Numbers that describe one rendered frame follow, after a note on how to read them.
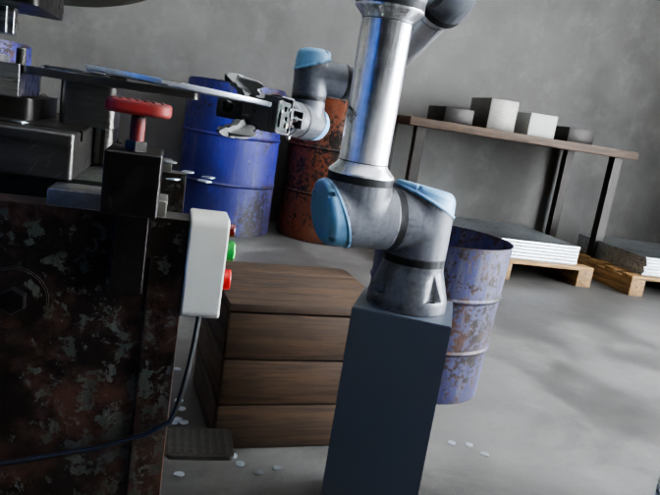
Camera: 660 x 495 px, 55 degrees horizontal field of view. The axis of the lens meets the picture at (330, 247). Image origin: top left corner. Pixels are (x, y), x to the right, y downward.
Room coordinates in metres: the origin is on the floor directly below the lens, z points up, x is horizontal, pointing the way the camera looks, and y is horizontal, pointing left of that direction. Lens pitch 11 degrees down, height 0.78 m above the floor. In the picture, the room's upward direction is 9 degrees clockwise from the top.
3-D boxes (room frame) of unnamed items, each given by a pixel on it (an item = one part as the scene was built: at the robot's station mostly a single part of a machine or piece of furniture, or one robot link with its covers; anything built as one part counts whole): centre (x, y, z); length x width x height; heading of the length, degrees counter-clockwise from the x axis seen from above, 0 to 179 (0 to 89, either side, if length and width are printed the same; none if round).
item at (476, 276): (1.95, -0.34, 0.24); 0.42 x 0.42 x 0.48
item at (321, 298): (1.57, 0.07, 0.18); 0.40 x 0.38 x 0.35; 111
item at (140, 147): (0.74, 0.24, 0.62); 0.10 x 0.06 x 0.20; 15
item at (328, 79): (1.44, 0.08, 0.85); 0.11 x 0.08 x 0.11; 114
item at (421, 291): (1.18, -0.16, 0.50); 0.15 x 0.15 x 0.10
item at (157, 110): (0.72, 0.23, 0.72); 0.07 x 0.06 x 0.08; 105
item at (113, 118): (1.02, 0.37, 0.72); 0.25 x 0.14 x 0.14; 105
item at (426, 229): (1.18, -0.15, 0.62); 0.13 x 0.12 x 0.14; 114
